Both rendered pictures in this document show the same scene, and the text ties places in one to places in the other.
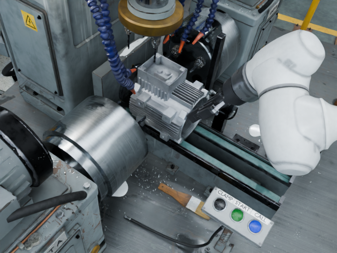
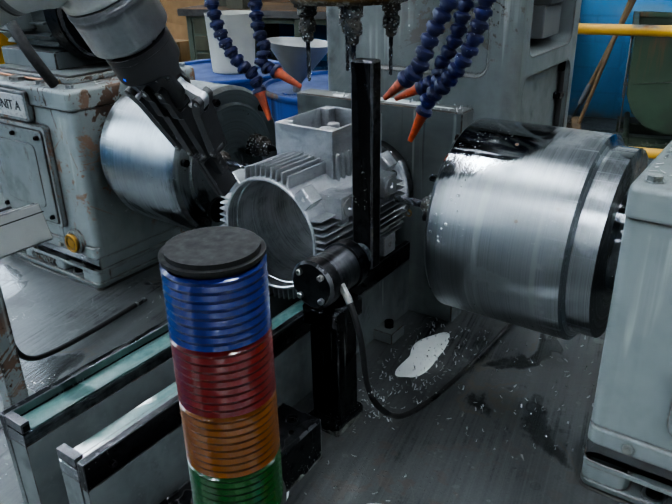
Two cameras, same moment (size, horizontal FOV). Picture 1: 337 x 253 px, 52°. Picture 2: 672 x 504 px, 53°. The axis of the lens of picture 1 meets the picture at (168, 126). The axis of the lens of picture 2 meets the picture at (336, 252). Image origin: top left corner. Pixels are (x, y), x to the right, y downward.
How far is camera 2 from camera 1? 1.40 m
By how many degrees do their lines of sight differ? 76
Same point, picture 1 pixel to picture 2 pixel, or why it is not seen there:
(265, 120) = not seen: outside the picture
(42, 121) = not seen: hidden behind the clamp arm
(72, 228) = (41, 125)
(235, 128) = (384, 469)
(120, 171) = (122, 148)
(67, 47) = (334, 48)
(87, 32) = (382, 52)
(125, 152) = (142, 129)
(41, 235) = (19, 81)
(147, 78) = (311, 122)
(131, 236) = (104, 310)
